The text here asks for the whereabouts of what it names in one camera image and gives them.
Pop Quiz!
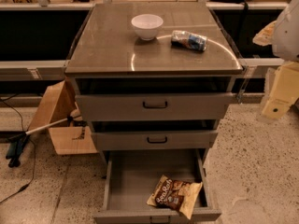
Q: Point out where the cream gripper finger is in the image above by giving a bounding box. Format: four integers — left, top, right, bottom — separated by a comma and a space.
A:
261, 97, 291, 120
252, 21, 276, 47

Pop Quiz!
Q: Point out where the brown chip bag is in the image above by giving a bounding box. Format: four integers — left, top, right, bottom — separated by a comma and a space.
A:
147, 175, 203, 219

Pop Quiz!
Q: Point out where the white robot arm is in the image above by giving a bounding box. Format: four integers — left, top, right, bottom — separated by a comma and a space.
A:
252, 0, 299, 121

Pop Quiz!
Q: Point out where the grey top drawer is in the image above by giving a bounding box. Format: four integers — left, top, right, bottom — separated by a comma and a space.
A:
76, 93, 234, 121

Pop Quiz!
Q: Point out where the grey drawer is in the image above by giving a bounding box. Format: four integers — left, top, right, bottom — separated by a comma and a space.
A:
93, 148, 222, 224
76, 93, 234, 121
92, 131, 218, 151

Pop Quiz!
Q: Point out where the grey drawer cabinet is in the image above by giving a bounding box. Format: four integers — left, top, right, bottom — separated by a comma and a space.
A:
64, 1, 244, 161

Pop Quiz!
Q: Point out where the grey middle drawer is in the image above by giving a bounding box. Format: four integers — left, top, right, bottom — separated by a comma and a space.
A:
92, 131, 218, 151

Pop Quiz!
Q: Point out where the grey bottom drawer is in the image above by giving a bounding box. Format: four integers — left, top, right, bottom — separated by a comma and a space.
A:
93, 148, 222, 224

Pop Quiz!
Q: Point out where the white bowl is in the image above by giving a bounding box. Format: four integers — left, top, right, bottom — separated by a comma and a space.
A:
131, 14, 164, 40

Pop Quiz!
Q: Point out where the cardboard box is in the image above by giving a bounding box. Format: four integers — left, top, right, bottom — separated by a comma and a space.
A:
28, 81, 96, 155

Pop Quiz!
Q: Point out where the reacher grabber tool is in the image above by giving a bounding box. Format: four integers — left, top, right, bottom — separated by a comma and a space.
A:
6, 114, 81, 168

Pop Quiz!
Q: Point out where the metal railing frame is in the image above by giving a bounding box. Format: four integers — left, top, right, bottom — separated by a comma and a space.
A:
0, 0, 299, 108

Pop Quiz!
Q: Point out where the black floor cable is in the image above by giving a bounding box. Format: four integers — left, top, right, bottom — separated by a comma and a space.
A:
0, 93, 36, 204

